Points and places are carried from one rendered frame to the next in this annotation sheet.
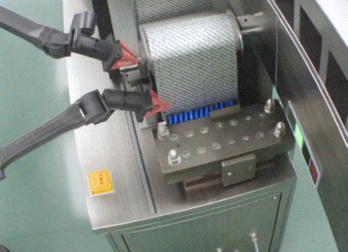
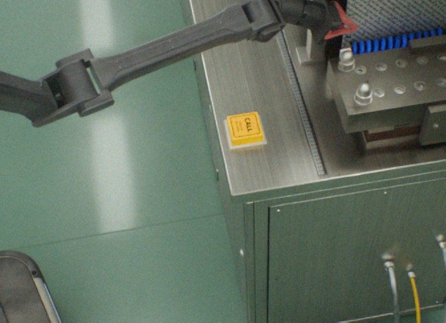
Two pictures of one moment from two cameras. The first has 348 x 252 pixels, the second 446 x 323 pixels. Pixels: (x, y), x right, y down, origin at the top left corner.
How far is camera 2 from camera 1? 0.35 m
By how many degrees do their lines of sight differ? 3
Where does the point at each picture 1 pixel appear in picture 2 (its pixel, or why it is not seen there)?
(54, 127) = (206, 34)
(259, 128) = not seen: outside the picture
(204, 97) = (404, 20)
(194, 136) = (387, 71)
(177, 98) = (369, 18)
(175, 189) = (351, 144)
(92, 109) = (263, 14)
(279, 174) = not seen: outside the picture
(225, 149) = (434, 90)
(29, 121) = not seen: hidden behind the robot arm
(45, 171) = (103, 140)
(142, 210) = (306, 169)
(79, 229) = (154, 227)
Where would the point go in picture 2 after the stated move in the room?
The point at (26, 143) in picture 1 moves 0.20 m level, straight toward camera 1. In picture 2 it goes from (158, 53) to (209, 125)
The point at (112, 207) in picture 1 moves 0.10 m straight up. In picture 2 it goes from (263, 164) to (263, 135)
